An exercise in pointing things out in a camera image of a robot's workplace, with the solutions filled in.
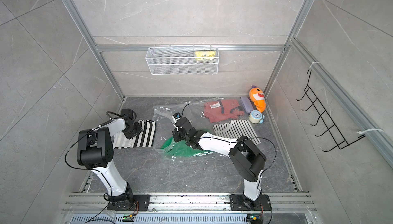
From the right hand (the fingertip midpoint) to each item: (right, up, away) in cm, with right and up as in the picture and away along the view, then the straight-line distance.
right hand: (176, 129), depth 87 cm
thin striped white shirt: (+38, -2, +13) cm, 40 cm away
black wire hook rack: (+70, +8, -20) cm, 73 cm away
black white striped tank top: (-22, -8, +8) cm, 24 cm away
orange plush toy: (+57, +21, +23) cm, 65 cm away
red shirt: (+31, +11, +23) cm, 40 cm away
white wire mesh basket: (+2, +44, +13) cm, 46 cm away
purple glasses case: (+49, +16, +25) cm, 58 cm away
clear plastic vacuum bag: (-9, +8, +8) cm, 15 cm away
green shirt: (+3, -11, -3) cm, 12 cm away
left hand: (-26, -2, +12) cm, 29 cm away
